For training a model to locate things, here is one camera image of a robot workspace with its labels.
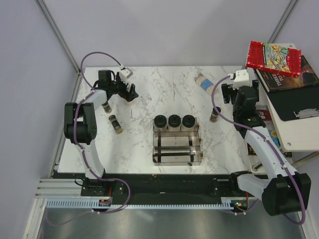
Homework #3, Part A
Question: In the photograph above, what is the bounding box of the black knob-lid glass jar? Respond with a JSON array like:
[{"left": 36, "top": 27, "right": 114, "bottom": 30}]
[{"left": 153, "top": 115, "right": 167, "bottom": 132}]

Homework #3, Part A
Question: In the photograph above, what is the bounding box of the lying black-cap spice bottle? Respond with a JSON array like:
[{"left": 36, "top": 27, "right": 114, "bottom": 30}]
[{"left": 109, "top": 115, "right": 123, "bottom": 134}]

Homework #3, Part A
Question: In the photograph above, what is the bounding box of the black clipboard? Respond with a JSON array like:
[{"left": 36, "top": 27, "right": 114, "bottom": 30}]
[{"left": 267, "top": 86, "right": 319, "bottom": 121}]

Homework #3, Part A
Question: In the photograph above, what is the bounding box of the clear three-slot organizer tray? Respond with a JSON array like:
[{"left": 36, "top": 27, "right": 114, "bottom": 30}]
[{"left": 152, "top": 117, "right": 203, "bottom": 166}]

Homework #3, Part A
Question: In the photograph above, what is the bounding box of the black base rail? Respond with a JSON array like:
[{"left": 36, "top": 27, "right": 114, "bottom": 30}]
[{"left": 81, "top": 174, "right": 252, "bottom": 205}]

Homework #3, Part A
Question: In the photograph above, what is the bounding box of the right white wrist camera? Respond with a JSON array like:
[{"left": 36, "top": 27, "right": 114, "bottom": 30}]
[{"left": 228, "top": 69, "right": 252, "bottom": 89}]

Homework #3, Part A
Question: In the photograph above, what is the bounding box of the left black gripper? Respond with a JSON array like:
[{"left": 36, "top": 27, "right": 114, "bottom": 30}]
[{"left": 109, "top": 73, "right": 138, "bottom": 102}]

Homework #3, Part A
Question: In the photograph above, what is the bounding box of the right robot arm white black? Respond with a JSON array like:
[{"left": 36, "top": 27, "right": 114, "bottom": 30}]
[{"left": 221, "top": 81, "right": 311, "bottom": 225}]

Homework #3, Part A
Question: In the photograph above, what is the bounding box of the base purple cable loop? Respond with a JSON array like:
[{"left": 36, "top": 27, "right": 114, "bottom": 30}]
[{"left": 92, "top": 178, "right": 132, "bottom": 215}]

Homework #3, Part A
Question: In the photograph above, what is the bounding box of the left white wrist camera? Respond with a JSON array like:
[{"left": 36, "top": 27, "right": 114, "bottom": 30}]
[{"left": 119, "top": 65, "right": 133, "bottom": 80}]

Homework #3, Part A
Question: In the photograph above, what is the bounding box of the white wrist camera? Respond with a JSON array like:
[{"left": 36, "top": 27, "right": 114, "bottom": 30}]
[
  {"left": 228, "top": 69, "right": 252, "bottom": 89},
  {"left": 119, "top": 65, "right": 133, "bottom": 80}
]

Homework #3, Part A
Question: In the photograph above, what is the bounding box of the white side table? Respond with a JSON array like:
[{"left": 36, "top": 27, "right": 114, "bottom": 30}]
[{"left": 249, "top": 43, "right": 319, "bottom": 172}]

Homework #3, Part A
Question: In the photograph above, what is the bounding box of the black-cap spice bottle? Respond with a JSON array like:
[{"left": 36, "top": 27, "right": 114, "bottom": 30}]
[
  {"left": 102, "top": 102, "right": 112, "bottom": 114},
  {"left": 109, "top": 115, "right": 123, "bottom": 134},
  {"left": 209, "top": 108, "right": 219, "bottom": 123}
]

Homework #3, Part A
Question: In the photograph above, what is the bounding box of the dark hardcover book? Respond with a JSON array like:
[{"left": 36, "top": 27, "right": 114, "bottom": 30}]
[{"left": 254, "top": 55, "right": 319, "bottom": 93}]

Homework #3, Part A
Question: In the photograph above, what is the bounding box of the blue-label bottle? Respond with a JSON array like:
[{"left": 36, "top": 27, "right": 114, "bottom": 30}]
[
  {"left": 194, "top": 73, "right": 215, "bottom": 97},
  {"left": 125, "top": 100, "right": 136, "bottom": 106}
]

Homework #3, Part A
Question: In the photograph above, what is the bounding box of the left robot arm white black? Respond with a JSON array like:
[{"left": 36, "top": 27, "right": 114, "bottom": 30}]
[{"left": 63, "top": 67, "right": 139, "bottom": 196}]

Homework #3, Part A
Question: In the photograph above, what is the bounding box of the red children's book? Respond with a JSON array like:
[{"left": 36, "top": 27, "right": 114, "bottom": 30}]
[{"left": 246, "top": 41, "right": 302, "bottom": 78}]

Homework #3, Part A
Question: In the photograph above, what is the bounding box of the white slotted cable duct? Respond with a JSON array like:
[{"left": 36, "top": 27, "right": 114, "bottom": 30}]
[{"left": 46, "top": 198, "right": 235, "bottom": 210}]

